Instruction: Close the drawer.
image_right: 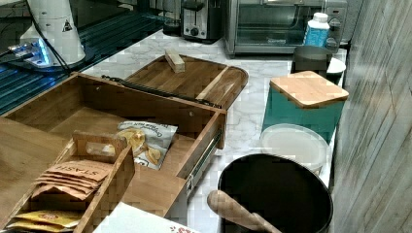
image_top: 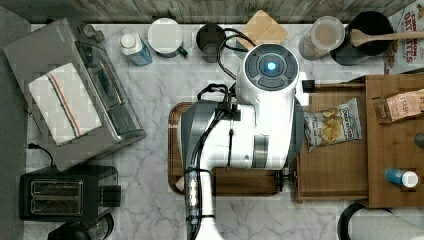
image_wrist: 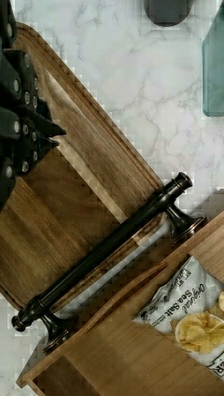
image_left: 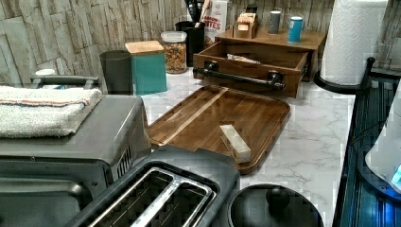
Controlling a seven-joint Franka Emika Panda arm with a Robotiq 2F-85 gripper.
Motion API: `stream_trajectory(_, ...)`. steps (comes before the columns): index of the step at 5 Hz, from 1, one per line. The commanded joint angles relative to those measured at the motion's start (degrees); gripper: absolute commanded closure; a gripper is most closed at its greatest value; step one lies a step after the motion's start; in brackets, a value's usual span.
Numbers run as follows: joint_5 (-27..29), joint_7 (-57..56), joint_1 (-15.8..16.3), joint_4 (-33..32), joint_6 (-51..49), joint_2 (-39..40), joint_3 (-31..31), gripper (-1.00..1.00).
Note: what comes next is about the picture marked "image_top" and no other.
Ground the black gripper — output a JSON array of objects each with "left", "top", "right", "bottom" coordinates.
[{"left": 274, "top": 170, "right": 297, "bottom": 192}]

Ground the wooden drawer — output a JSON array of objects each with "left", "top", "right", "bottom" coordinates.
[{"left": 295, "top": 83, "right": 368, "bottom": 203}]

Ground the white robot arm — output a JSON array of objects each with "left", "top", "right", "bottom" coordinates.
[{"left": 177, "top": 43, "right": 304, "bottom": 240}]

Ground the wooden drawer cabinet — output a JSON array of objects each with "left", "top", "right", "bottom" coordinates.
[{"left": 365, "top": 74, "right": 423, "bottom": 208}]

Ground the wooden cutting board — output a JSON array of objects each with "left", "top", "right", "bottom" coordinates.
[{"left": 167, "top": 102, "right": 284, "bottom": 196}]

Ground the bag of chips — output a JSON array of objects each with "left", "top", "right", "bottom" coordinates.
[{"left": 304, "top": 98, "right": 362, "bottom": 152}]

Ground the black paper towel holder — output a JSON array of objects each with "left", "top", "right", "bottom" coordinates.
[{"left": 337, "top": 202, "right": 393, "bottom": 240}]

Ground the paper towel roll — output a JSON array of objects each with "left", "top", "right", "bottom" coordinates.
[{"left": 348, "top": 208, "right": 424, "bottom": 240}]

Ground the blue can white lid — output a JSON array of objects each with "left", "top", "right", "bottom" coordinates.
[{"left": 385, "top": 168, "right": 419, "bottom": 188}]

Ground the grey shaker can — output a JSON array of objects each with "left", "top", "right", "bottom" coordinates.
[{"left": 414, "top": 133, "right": 424, "bottom": 148}]

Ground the cereal jar clear lid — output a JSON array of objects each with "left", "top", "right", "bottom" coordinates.
[{"left": 298, "top": 16, "right": 345, "bottom": 61}]

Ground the wooden spoon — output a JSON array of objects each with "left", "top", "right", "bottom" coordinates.
[{"left": 350, "top": 29, "right": 424, "bottom": 47}]

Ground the dark grey cup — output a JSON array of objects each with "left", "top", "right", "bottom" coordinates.
[{"left": 196, "top": 23, "right": 226, "bottom": 63}]

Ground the cereal box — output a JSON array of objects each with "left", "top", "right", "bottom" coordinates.
[{"left": 384, "top": 0, "right": 424, "bottom": 75}]

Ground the black utensil holder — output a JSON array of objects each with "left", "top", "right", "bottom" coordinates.
[{"left": 330, "top": 11, "right": 394, "bottom": 66}]

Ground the white lidded mug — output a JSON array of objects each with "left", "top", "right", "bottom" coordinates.
[{"left": 148, "top": 18, "right": 188, "bottom": 58}]

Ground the black round pot lid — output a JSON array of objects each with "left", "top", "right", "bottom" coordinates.
[{"left": 47, "top": 213, "right": 114, "bottom": 240}]

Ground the small blue white bottle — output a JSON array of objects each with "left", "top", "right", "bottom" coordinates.
[{"left": 120, "top": 33, "right": 153, "bottom": 66}]

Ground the black two-slot toaster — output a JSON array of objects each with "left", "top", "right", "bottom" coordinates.
[{"left": 19, "top": 165, "right": 121, "bottom": 222}]

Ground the white striped towel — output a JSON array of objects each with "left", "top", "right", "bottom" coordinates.
[{"left": 28, "top": 63, "right": 102, "bottom": 146}]

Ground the silver toaster oven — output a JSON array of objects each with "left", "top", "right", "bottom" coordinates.
[{"left": 3, "top": 18, "right": 145, "bottom": 171}]

